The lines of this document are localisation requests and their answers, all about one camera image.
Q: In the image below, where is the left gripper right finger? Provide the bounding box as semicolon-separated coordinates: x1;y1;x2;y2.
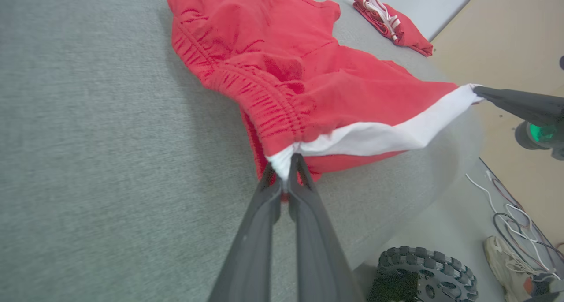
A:
289;154;366;302

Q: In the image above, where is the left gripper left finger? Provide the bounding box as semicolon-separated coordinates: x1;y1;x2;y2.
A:
207;163;282;302

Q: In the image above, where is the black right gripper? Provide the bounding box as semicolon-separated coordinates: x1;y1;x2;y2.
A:
473;85;564;161

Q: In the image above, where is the red jersey number 23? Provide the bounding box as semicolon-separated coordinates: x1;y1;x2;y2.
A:
351;0;434;57

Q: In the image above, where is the red shorts white trim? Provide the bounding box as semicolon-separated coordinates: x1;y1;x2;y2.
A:
163;0;485;203

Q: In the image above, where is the white sneaker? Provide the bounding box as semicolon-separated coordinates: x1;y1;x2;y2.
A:
484;236;564;302

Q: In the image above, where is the grey fabric sofa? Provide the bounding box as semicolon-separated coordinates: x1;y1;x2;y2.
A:
0;0;485;302

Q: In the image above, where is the white floor cable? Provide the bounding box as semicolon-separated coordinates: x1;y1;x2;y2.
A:
466;170;564;280

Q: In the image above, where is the black floor cable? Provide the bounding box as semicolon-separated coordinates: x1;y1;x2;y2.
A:
493;212;564;267

